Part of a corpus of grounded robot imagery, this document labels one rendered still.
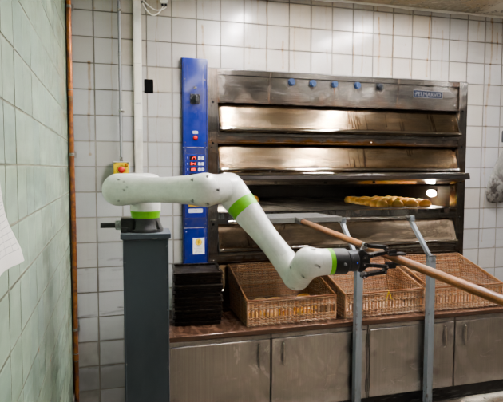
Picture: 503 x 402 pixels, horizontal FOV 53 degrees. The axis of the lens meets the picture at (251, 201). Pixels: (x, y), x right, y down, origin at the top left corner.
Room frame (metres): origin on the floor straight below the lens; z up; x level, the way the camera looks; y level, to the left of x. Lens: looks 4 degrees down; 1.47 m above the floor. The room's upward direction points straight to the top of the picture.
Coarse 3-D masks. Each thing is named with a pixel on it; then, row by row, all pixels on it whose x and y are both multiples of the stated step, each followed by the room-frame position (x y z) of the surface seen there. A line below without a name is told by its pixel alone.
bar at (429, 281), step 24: (360, 216) 3.07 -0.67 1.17; (384, 216) 3.11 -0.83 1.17; (408, 216) 3.16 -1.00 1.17; (432, 264) 2.94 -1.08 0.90; (360, 288) 2.82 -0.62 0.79; (432, 288) 2.94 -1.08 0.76; (360, 312) 2.82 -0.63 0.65; (432, 312) 2.95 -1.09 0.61; (360, 336) 2.82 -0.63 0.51; (432, 336) 2.95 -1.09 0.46; (360, 360) 2.82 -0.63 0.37; (432, 360) 2.95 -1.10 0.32; (360, 384) 2.82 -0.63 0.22; (432, 384) 2.95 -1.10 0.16
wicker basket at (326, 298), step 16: (240, 272) 3.20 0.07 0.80; (272, 272) 3.26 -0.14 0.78; (240, 288) 2.88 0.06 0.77; (256, 288) 3.20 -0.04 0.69; (272, 288) 3.23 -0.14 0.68; (288, 288) 3.26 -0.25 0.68; (320, 288) 3.10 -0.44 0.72; (240, 304) 2.89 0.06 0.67; (256, 304) 2.76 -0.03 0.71; (288, 304) 2.81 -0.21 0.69; (304, 304) 2.84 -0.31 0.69; (320, 304) 2.87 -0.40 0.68; (240, 320) 2.87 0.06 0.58; (256, 320) 2.76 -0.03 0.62; (272, 320) 2.79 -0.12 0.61; (288, 320) 2.81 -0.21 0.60; (304, 320) 2.84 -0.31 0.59; (320, 320) 2.87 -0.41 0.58
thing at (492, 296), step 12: (312, 228) 2.55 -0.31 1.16; (324, 228) 2.41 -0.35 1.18; (348, 240) 2.15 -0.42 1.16; (408, 264) 1.72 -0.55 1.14; (420, 264) 1.67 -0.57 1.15; (432, 276) 1.59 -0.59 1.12; (444, 276) 1.54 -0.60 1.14; (468, 288) 1.43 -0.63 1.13; (480, 288) 1.39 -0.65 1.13; (492, 300) 1.34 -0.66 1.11
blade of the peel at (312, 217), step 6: (270, 216) 2.99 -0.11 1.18; (276, 216) 3.00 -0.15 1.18; (282, 216) 3.00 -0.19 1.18; (288, 216) 3.00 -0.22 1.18; (294, 216) 3.01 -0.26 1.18; (300, 216) 3.01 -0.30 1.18; (306, 216) 3.01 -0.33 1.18; (312, 216) 3.02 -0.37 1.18; (318, 216) 3.02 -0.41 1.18; (324, 216) 3.03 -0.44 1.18; (330, 216) 3.00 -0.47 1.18; (336, 216) 2.92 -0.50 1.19; (276, 222) 2.75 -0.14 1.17; (282, 222) 2.76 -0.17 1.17; (288, 222) 2.77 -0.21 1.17; (294, 222) 2.78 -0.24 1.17; (312, 222) 2.81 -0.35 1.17
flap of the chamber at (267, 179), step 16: (240, 176) 3.10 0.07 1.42; (256, 176) 3.12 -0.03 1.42; (272, 176) 3.15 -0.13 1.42; (288, 176) 3.18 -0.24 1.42; (304, 176) 3.21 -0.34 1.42; (320, 176) 3.24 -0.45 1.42; (336, 176) 3.27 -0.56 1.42; (352, 176) 3.30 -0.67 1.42; (368, 176) 3.33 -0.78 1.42; (384, 176) 3.36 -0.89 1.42; (400, 176) 3.40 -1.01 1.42; (416, 176) 3.43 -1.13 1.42; (432, 176) 3.46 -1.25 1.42; (448, 176) 3.50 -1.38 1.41; (464, 176) 3.53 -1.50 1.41
